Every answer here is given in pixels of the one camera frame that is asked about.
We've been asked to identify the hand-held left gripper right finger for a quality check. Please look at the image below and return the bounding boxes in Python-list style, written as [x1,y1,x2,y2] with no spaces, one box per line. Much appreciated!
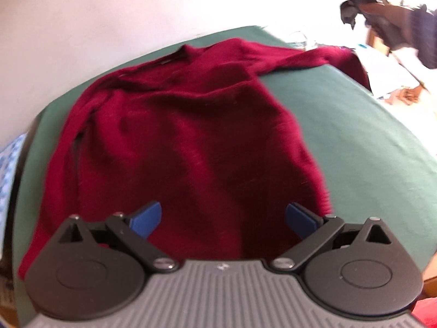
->
[270,203,393,274]

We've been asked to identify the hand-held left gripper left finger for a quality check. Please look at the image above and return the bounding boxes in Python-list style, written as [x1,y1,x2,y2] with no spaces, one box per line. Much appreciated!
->
[59,201,178,274]

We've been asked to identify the dark red knitted sweater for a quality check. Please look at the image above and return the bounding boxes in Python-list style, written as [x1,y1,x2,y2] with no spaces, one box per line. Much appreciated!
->
[18,37,371,279]

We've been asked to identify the white paper sheets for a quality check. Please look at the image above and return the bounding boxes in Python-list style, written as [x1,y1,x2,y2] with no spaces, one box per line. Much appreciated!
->
[355,43,431,100]

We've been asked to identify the green table cloth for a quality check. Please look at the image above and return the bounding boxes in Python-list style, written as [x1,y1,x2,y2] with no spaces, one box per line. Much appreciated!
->
[10,25,437,318]

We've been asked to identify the blue white patterned cloth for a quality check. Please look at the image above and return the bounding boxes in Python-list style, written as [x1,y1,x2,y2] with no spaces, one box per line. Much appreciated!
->
[0,133,28,219]

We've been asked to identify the person's red top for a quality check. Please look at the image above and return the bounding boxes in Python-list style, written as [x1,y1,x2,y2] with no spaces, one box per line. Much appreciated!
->
[411,297,437,328]

